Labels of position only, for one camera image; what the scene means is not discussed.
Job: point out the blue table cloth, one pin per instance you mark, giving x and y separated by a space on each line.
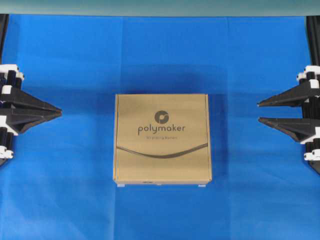
59 184

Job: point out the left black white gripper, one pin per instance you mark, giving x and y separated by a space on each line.
17 121

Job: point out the right black frame post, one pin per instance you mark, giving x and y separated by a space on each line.
313 36

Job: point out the left black frame post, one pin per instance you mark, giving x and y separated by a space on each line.
4 20

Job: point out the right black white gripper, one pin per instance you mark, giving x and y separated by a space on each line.
305 130

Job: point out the black frame post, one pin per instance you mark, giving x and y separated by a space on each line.
4 20
313 36

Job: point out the brown polymaker cardboard box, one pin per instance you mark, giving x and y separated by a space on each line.
162 139

